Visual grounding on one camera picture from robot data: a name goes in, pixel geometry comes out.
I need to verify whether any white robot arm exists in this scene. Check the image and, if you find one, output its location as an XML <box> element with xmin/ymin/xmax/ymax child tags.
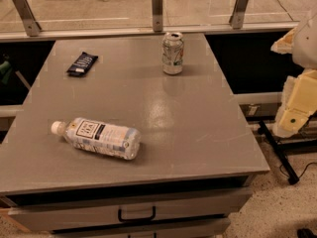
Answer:
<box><xmin>270</xmin><ymin>9</ymin><xmax>317</xmax><ymax>138</ymax></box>

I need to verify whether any silver 7up soda can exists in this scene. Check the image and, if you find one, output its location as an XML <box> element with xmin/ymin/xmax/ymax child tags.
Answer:
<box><xmin>162</xmin><ymin>32</ymin><xmax>184</xmax><ymax>75</ymax></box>

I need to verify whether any black metal stand leg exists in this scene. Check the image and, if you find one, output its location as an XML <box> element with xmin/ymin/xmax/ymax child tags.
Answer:
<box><xmin>258</xmin><ymin>121</ymin><xmax>299</xmax><ymax>185</ymax></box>

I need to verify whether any upper grey drawer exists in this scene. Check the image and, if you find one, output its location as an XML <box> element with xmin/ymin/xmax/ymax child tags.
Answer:
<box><xmin>9</xmin><ymin>187</ymin><xmax>252</xmax><ymax>231</ymax></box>

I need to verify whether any grey drawer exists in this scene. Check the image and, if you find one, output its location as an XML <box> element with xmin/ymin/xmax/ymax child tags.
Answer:
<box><xmin>9</xmin><ymin>187</ymin><xmax>252</xmax><ymax>231</ymax></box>
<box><xmin>53</xmin><ymin>218</ymin><xmax>230</xmax><ymax>238</ymax></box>

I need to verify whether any lower grey drawer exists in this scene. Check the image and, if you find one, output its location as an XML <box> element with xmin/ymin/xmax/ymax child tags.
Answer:
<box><xmin>53</xmin><ymin>218</ymin><xmax>230</xmax><ymax>238</ymax></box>

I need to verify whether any grey drawer cabinet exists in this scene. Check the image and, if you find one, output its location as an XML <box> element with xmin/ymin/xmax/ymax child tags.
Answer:
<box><xmin>0</xmin><ymin>34</ymin><xmax>268</xmax><ymax>238</ymax></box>

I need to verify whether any clear plastic water bottle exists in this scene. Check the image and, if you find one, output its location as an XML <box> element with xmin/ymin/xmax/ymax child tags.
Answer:
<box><xmin>51</xmin><ymin>117</ymin><xmax>141</xmax><ymax>160</ymax></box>

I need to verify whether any dark blue snack bar wrapper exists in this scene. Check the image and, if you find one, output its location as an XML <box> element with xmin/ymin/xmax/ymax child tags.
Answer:
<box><xmin>66</xmin><ymin>52</ymin><xmax>98</xmax><ymax>77</ymax></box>

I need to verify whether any black floor cable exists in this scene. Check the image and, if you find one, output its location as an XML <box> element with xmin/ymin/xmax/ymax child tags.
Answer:
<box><xmin>279</xmin><ymin>161</ymin><xmax>317</xmax><ymax>180</ymax></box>

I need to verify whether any right metal railing bracket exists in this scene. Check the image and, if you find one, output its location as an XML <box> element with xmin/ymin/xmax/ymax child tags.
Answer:
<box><xmin>229</xmin><ymin>0</ymin><xmax>249</xmax><ymax>29</ymax></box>

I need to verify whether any metal railing bracket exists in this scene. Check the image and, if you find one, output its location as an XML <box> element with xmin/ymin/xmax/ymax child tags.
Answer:
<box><xmin>229</xmin><ymin>0</ymin><xmax>249</xmax><ymax>29</ymax></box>
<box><xmin>12</xmin><ymin>0</ymin><xmax>42</xmax><ymax>37</ymax></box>
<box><xmin>152</xmin><ymin>0</ymin><xmax>163</xmax><ymax>32</ymax></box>

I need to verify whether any middle metal railing bracket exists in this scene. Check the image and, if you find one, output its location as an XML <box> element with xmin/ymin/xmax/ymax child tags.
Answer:
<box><xmin>152</xmin><ymin>0</ymin><xmax>163</xmax><ymax>32</ymax></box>

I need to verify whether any black drawer handle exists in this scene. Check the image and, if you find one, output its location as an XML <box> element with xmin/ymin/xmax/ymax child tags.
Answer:
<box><xmin>117</xmin><ymin>206</ymin><xmax>157</xmax><ymax>223</ymax></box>

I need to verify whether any left metal railing bracket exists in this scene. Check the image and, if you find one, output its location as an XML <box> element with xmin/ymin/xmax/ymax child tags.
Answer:
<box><xmin>12</xmin><ymin>0</ymin><xmax>42</xmax><ymax>37</ymax></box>

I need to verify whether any metal railing base rail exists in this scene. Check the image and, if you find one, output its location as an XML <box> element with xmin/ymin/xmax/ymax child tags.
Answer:
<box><xmin>0</xmin><ymin>21</ymin><xmax>298</xmax><ymax>43</ymax></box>

